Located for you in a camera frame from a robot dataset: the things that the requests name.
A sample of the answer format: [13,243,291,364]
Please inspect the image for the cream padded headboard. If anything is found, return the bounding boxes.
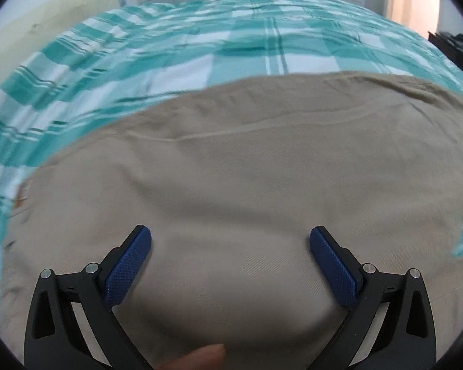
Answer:
[0,0,120,85]

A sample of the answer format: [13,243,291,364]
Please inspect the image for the dark clothes pile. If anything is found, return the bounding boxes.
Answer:
[428,32,463,71]

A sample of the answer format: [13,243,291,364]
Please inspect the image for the teal white plaid bedsheet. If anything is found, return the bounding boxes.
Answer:
[0,0,463,317]

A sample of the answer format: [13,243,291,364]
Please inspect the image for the beige khaki pants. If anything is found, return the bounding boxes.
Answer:
[0,72,463,369]

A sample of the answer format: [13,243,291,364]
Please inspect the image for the person's left hand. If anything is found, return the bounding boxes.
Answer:
[157,344,226,370]

